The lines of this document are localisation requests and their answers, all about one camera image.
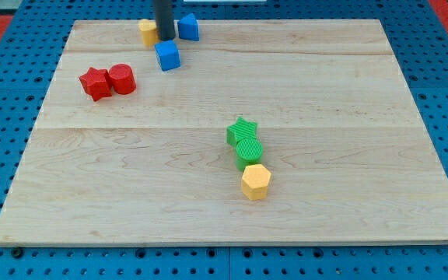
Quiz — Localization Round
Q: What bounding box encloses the blue triangle block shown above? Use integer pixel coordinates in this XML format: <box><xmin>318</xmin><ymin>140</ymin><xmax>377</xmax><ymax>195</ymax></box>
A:
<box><xmin>177</xmin><ymin>13</ymin><xmax>199</xmax><ymax>41</ymax></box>

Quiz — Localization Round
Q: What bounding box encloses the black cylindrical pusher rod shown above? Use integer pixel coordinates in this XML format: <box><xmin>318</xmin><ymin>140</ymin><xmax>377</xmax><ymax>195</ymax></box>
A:
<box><xmin>152</xmin><ymin>0</ymin><xmax>176</xmax><ymax>41</ymax></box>

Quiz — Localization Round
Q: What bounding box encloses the red star block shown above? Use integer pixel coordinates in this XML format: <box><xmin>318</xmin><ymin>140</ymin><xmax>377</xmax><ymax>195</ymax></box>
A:
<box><xmin>79</xmin><ymin>68</ymin><xmax>112</xmax><ymax>102</ymax></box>

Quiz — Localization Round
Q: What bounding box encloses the light wooden board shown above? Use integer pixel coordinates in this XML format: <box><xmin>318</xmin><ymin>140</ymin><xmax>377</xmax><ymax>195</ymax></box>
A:
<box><xmin>0</xmin><ymin>19</ymin><xmax>448</xmax><ymax>247</ymax></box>

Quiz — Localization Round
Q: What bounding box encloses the green star block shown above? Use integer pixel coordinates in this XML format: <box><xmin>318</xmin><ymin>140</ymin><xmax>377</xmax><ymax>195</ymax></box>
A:
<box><xmin>226</xmin><ymin>117</ymin><xmax>257</xmax><ymax>148</ymax></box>

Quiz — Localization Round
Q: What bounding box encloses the yellow hexagon block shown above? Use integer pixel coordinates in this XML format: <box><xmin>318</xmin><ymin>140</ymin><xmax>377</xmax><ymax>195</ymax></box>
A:
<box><xmin>241</xmin><ymin>164</ymin><xmax>271</xmax><ymax>201</ymax></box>

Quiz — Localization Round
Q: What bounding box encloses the red cylinder block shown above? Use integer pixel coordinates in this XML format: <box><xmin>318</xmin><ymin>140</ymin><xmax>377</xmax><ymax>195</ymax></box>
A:
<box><xmin>108</xmin><ymin>64</ymin><xmax>136</xmax><ymax>95</ymax></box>

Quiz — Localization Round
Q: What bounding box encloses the blue cube block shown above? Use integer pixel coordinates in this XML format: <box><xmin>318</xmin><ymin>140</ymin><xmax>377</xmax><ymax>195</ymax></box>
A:
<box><xmin>154</xmin><ymin>40</ymin><xmax>180</xmax><ymax>72</ymax></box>

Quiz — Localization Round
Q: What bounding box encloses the yellow heart block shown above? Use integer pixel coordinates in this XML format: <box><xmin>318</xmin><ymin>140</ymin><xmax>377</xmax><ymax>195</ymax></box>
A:
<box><xmin>138</xmin><ymin>19</ymin><xmax>159</xmax><ymax>47</ymax></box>

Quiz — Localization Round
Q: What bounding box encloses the green cylinder block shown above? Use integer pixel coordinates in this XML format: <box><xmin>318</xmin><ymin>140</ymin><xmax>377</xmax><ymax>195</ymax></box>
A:
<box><xmin>236</xmin><ymin>138</ymin><xmax>263</xmax><ymax>171</ymax></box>

